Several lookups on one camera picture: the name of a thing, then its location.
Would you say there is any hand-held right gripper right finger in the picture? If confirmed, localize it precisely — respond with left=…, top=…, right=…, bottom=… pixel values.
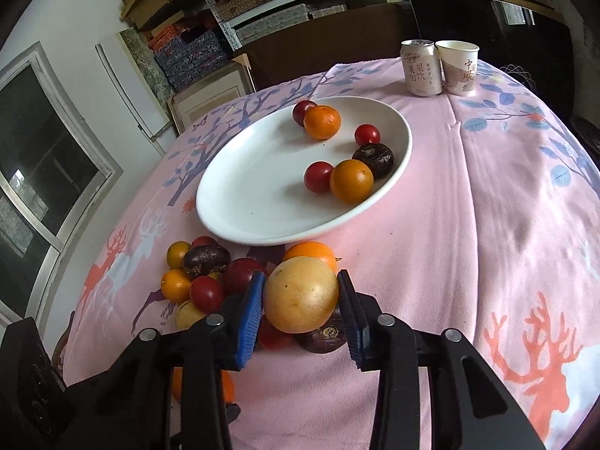
left=336, top=269, right=547, bottom=450

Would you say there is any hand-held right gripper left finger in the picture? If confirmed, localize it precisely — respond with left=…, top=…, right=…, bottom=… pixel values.
left=100, top=271, right=268, bottom=450

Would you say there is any large yellow passion fruit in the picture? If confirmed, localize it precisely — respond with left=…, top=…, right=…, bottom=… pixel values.
left=263, top=257, right=340, bottom=335

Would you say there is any white oval plate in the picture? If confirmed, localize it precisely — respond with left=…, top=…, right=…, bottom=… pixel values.
left=196, top=96, right=414, bottom=246

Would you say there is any dark purple passion fruit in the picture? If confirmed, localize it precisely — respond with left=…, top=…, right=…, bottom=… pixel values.
left=294, top=307, right=348, bottom=354
left=352, top=143, right=395, bottom=180
left=183, top=244, right=232, bottom=278

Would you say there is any dark red plum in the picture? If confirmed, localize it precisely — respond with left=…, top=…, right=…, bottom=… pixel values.
left=221, top=257, right=269, bottom=297

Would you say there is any orange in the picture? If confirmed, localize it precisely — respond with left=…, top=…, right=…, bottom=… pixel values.
left=329, top=159, right=375, bottom=204
left=303, top=105, right=341, bottom=140
left=282, top=241, right=338, bottom=273
left=171, top=366, right=235, bottom=405
left=160, top=269, right=193, bottom=305

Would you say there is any small yellow plum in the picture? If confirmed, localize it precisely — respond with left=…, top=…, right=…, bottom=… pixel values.
left=167, top=241, right=191, bottom=270

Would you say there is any pink printed tablecloth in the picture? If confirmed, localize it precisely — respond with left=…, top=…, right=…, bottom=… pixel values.
left=62, top=57, right=600, bottom=450

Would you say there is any red tomato lower plate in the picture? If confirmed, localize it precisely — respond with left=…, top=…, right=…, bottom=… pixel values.
left=304, top=161, right=335, bottom=194

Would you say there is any red tomato plate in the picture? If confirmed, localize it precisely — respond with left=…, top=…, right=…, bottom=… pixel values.
left=354, top=124, right=381, bottom=147
left=292, top=100, right=318, bottom=128
left=304, top=161, right=335, bottom=194

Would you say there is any red tomato right plate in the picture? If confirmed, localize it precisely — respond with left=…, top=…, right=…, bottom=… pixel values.
left=354, top=124, right=381, bottom=147

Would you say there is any white framed window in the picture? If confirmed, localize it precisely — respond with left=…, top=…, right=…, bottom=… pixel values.
left=0, top=41, right=125, bottom=336

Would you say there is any red tomato top plate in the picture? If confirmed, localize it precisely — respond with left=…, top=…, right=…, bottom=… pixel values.
left=292, top=100, right=318, bottom=128

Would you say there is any framed picture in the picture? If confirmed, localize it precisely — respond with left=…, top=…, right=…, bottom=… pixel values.
left=167, top=62, right=257, bottom=135

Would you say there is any white board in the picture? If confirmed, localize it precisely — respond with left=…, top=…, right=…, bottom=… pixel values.
left=96, top=33, right=175, bottom=152

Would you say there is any white drink can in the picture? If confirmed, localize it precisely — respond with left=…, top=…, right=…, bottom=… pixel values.
left=400, top=39, right=443, bottom=96

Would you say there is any white paper cup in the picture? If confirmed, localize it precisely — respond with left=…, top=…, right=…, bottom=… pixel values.
left=435, top=40, right=481, bottom=98

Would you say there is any stack of blue patterned boxes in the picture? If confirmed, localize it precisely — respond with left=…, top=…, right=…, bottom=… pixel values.
left=149, top=25, right=236, bottom=93

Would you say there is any brown cabinet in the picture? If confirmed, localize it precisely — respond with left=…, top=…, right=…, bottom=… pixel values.
left=233, top=2, right=414, bottom=92

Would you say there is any metal storage shelf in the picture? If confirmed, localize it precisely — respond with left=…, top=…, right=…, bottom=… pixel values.
left=184, top=0, right=556, bottom=52

